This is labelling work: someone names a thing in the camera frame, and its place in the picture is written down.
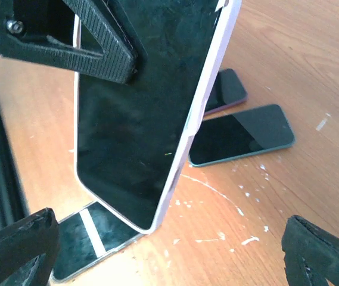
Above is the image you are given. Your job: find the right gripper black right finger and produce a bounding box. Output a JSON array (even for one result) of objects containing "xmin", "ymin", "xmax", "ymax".
[{"xmin": 281, "ymin": 215, "xmax": 339, "ymax": 285}]

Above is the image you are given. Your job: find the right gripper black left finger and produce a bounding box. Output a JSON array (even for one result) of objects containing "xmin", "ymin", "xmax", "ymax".
[{"xmin": 0, "ymin": 208, "xmax": 59, "ymax": 285}]

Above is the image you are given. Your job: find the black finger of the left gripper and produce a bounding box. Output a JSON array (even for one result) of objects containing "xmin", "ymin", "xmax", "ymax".
[{"xmin": 0, "ymin": 1, "xmax": 138, "ymax": 84}]

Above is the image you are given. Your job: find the black phone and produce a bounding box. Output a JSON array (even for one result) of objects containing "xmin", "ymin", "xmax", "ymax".
[
  {"xmin": 51, "ymin": 201, "xmax": 143, "ymax": 283},
  {"xmin": 189, "ymin": 104, "xmax": 296, "ymax": 167}
]

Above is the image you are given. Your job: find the phone with maroon edge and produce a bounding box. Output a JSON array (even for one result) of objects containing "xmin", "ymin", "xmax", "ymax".
[{"xmin": 204, "ymin": 69, "xmax": 247, "ymax": 116}]

